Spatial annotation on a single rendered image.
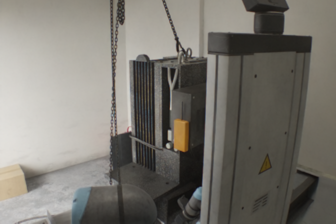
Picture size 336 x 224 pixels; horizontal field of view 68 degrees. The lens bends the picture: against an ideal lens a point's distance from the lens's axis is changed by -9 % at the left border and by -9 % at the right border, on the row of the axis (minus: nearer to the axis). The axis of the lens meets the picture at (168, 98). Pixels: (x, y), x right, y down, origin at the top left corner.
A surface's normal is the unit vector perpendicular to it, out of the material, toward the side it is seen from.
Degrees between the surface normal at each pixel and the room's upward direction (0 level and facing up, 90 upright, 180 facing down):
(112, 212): 75
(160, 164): 90
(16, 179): 90
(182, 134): 90
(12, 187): 90
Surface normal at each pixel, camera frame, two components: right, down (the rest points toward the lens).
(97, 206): 0.16, -0.37
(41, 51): 0.64, 0.18
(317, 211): -0.77, 0.15
